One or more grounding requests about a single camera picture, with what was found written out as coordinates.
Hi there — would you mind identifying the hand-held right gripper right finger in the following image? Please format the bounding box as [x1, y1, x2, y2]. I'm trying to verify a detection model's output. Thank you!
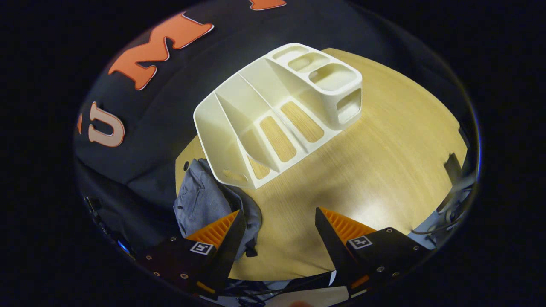
[315, 207, 432, 297]

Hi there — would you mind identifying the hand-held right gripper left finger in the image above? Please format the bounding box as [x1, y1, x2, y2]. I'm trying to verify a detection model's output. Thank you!
[136, 209, 247, 299]

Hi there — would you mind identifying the grey schoolbag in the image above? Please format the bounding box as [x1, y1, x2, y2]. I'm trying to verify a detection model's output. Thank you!
[173, 159, 263, 259]

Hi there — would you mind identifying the white bookshelf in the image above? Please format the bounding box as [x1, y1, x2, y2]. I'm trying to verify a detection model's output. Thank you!
[193, 43, 363, 190]

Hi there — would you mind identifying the black cable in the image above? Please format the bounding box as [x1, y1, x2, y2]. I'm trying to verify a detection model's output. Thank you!
[409, 179, 475, 239]

